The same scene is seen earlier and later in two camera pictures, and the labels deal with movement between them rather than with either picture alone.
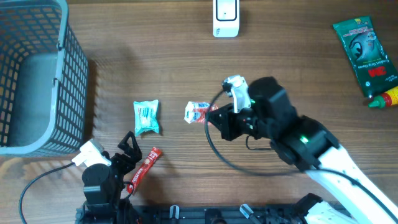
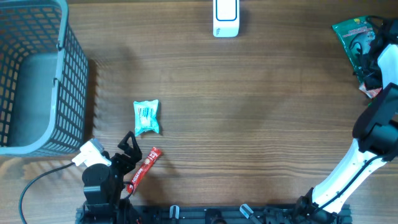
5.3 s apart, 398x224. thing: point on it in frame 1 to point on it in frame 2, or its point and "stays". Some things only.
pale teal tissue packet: (146, 116) stays
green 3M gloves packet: (368, 56) stays
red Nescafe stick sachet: (148, 163) stays
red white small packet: (197, 112) to (372, 93)
